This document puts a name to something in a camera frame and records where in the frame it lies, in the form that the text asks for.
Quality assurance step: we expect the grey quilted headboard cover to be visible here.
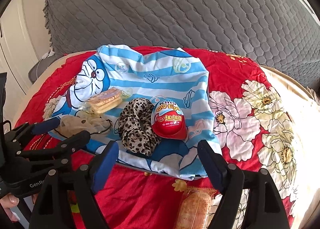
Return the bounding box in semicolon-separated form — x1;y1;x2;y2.
43;0;319;89

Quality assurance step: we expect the black data acquisition box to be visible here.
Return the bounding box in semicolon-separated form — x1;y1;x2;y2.
0;72;7;166

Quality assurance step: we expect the blue striped cartoon cloth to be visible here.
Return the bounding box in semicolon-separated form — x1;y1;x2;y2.
48;44;223;181

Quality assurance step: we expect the sheer white scrunchie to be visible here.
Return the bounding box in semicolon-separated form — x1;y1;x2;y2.
56;111;113;140

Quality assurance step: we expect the grey bedside stool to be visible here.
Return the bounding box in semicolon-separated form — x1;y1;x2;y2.
28;55;58;83

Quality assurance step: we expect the red blue surprise egg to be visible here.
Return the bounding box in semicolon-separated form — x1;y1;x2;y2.
151;98;187;140

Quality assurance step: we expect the white charger cable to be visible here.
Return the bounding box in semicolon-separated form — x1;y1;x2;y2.
36;46;56;80

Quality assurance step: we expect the grey shallow tray box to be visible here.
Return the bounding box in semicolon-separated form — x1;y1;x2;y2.
117;147;207;180

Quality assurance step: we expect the white wardrobe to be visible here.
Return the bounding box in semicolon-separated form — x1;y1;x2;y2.
1;0;38;124

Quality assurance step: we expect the red floral bed quilt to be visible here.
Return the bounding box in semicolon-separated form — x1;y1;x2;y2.
12;45;320;229

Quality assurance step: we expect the person's left hand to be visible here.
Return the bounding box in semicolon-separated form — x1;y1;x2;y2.
1;193;20;222

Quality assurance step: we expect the green fuzzy scrunchie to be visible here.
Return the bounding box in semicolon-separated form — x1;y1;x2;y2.
70;204;80;213

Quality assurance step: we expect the biscuit pack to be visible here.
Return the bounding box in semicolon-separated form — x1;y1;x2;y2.
175;188;217;229
80;87;132;114

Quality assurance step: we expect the leopard print scrunchie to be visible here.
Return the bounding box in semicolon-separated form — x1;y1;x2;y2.
118;98;161;157

